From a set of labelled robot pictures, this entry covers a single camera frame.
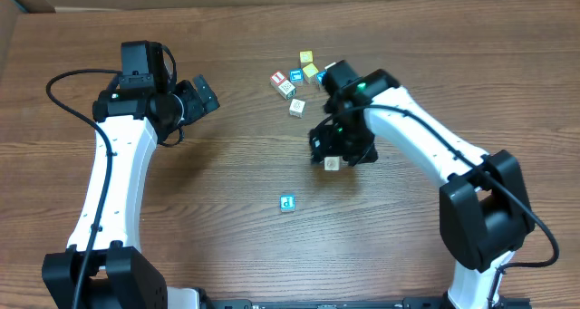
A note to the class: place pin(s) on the white patterned block right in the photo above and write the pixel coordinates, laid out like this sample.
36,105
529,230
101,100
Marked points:
329,65

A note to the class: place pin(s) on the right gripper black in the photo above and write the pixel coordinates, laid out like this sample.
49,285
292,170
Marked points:
340,145

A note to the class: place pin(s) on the red circle block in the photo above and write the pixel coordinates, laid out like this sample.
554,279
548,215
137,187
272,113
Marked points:
332,163

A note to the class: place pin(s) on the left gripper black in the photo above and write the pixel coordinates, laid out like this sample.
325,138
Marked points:
193,100

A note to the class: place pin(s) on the white green-sided block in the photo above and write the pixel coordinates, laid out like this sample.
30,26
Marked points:
286,89

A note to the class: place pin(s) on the red I block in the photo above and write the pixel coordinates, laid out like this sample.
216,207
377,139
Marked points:
277,78

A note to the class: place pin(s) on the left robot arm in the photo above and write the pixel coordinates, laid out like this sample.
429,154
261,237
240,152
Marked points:
102,265

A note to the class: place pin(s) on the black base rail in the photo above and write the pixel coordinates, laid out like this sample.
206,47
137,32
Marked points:
406,303

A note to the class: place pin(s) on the yellow block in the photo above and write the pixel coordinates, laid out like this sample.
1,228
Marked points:
310,72
287,203
305,58

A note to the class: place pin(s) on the blue L block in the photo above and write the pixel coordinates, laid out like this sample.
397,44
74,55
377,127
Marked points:
296,77

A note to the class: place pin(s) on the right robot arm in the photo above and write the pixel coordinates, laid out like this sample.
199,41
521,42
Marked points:
483,198

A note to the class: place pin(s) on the white spiral block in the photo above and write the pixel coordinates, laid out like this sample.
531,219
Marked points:
297,108

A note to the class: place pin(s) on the blue X block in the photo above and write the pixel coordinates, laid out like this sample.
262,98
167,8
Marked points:
319,79

